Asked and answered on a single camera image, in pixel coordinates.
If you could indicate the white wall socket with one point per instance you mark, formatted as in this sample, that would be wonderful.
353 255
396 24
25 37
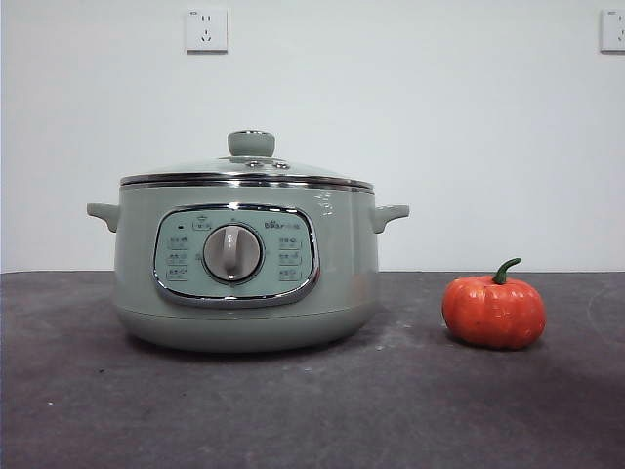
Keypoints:
206 30
614 30

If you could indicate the orange pumpkin with green stem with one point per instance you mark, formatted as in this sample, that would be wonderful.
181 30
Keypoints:
493 312

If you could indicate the glass lid with green knob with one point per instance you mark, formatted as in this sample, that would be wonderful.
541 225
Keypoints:
250 142

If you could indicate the green electric cooking pot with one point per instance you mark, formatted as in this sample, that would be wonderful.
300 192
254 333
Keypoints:
342 254

